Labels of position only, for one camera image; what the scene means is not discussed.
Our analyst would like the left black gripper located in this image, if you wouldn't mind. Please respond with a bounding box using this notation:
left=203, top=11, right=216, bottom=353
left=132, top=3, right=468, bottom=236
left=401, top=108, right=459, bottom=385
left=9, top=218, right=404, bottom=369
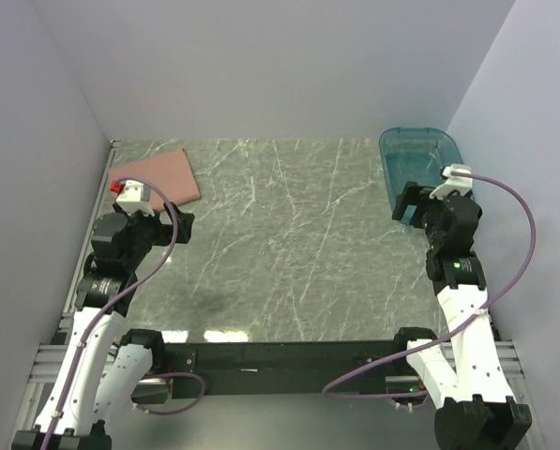
left=114, top=200, right=193, bottom=269

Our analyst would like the pink printed t shirt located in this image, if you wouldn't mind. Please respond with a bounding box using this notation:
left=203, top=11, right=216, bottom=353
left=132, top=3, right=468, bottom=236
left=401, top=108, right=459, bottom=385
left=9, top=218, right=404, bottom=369
left=108, top=148, right=201, bottom=205

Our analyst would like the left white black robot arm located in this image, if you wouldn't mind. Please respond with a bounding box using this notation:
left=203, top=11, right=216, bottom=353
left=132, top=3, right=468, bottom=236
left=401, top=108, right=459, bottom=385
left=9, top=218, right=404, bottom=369
left=11, top=205, right=194, bottom=449

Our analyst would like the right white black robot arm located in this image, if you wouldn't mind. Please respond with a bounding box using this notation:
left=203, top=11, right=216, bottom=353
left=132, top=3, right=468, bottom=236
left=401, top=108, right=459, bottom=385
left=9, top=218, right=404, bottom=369
left=391, top=182, right=532, bottom=449

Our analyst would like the teal transparent plastic bin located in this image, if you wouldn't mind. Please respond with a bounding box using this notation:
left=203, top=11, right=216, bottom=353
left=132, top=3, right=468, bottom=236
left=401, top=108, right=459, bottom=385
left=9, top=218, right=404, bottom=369
left=378, top=127, right=471, bottom=210

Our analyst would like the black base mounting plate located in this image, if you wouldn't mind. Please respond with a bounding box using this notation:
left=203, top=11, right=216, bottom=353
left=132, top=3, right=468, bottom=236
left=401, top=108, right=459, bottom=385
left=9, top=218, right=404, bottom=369
left=165, top=339, right=405, bottom=396

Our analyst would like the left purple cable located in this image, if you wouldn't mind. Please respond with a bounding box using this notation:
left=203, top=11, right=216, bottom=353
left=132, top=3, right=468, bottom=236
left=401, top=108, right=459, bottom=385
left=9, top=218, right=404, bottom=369
left=38, top=177, right=208, bottom=450

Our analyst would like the purple cable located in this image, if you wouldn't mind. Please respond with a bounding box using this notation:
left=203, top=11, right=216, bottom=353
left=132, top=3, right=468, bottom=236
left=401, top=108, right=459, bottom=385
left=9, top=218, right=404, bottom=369
left=321, top=171, right=538, bottom=413
left=38, top=177, right=208, bottom=450

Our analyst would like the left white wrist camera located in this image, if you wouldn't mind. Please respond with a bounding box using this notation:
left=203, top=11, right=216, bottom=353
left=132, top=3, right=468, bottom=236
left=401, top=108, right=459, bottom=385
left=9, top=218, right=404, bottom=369
left=110, top=180, right=154, bottom=216

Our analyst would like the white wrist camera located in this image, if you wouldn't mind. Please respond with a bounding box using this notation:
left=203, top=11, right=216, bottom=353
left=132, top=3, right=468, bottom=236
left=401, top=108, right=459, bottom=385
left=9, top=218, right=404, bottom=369
left=430, top=164, right=473, bottom=201
left=110, top=180, right=154, bottom=216

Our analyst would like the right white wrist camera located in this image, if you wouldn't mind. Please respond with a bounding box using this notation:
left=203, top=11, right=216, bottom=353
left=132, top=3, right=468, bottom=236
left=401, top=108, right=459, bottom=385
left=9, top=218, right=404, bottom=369
left=430, top=164, right=473, bottom=201

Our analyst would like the aluminium frame rail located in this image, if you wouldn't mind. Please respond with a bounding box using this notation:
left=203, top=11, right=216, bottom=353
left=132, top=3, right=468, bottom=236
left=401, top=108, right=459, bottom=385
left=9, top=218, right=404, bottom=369
left=29, top=341, right=524, bottom=383

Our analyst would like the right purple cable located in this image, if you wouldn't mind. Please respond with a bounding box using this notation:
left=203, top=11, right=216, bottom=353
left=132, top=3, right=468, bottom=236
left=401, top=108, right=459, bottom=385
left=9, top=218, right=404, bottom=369
left=321, top=171, right=538, bottom=413

